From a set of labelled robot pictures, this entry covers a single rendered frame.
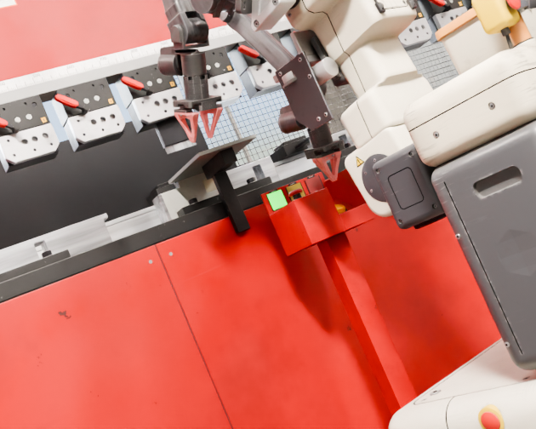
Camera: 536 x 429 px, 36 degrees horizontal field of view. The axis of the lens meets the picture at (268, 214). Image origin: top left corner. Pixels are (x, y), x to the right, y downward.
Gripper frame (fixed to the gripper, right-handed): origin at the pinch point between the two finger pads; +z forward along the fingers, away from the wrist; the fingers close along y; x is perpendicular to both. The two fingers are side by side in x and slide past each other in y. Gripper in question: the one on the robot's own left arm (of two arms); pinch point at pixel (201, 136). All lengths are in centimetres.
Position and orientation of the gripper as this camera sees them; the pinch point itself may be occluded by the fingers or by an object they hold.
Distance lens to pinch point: 195.7
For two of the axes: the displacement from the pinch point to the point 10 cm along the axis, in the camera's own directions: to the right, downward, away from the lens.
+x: 7.2, 1.3, -6.8
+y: -6.9, 2.5, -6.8
